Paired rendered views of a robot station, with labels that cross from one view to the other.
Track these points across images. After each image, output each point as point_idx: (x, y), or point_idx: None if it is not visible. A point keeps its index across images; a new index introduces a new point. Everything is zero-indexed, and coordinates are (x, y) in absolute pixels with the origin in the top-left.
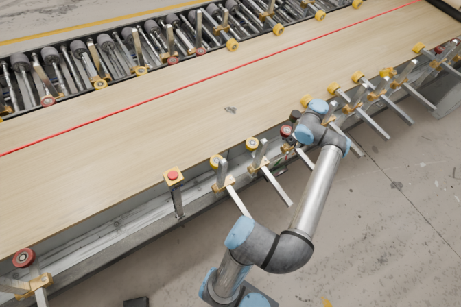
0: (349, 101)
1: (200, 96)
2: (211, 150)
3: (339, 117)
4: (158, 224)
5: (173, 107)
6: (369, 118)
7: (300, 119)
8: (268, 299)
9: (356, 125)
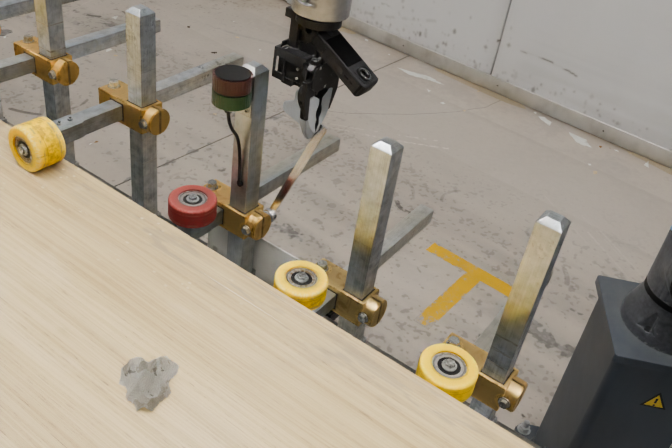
0: (23, 58)
1: None
2: (415, 397)
3: (58, 116)
4: None
5: None
6: (94, 35)
7: None
8: (607, 293)
9: None
